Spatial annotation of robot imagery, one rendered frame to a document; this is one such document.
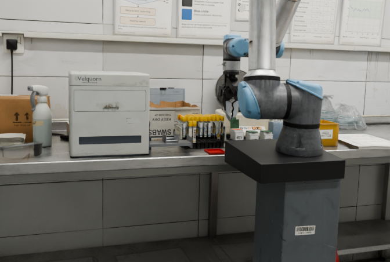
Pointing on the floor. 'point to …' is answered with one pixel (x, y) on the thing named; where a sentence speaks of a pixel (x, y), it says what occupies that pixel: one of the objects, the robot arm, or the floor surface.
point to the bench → (154, 168)
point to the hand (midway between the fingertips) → (231, 118)
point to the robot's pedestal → (297, 221)
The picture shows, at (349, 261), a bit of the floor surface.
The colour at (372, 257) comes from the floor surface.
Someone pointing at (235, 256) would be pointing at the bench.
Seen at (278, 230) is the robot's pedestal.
